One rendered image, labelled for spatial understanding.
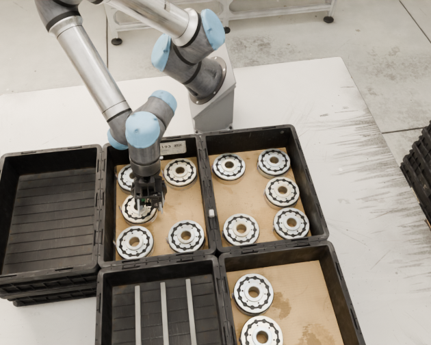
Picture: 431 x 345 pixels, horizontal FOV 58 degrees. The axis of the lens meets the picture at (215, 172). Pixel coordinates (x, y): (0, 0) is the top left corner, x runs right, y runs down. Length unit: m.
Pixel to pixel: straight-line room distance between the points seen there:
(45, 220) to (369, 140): 1.17
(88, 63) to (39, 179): 0.45
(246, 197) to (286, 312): 0.35
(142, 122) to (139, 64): 2.05
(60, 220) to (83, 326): 0.31
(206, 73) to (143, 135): 0.56
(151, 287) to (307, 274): 0.42
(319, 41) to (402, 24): 0.72
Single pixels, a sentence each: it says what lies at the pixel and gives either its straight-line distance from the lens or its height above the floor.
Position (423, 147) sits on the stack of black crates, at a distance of 2.08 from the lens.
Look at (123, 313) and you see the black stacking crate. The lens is 1.09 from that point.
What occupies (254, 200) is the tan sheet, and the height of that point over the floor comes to 0.83.
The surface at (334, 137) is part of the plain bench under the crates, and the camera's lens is 1.56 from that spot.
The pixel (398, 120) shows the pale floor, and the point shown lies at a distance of 2.75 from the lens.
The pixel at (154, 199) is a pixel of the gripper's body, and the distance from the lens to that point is 1.02.
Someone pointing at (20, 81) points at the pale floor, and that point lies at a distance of 3.05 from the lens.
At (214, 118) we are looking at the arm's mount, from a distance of 1.45.
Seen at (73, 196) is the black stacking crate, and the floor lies 0.83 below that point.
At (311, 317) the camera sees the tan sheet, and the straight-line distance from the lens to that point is 1.08.
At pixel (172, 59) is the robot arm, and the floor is 1.03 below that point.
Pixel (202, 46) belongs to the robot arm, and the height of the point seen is 1.10.
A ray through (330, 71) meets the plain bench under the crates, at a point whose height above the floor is 0.70.
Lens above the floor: 1.86
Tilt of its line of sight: 56 degrees down
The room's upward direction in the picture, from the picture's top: straight up
